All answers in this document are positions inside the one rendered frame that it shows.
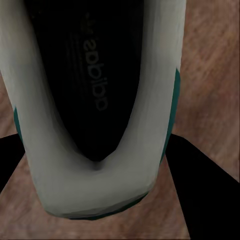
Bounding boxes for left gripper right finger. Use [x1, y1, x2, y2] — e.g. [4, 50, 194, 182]
[165, 133, 240, 240]

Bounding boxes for gym shoe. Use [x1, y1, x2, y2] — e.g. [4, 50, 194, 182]
[0, 0, 187, 220]

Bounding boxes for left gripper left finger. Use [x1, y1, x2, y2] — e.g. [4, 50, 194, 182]
[0, 134, 26, 193]

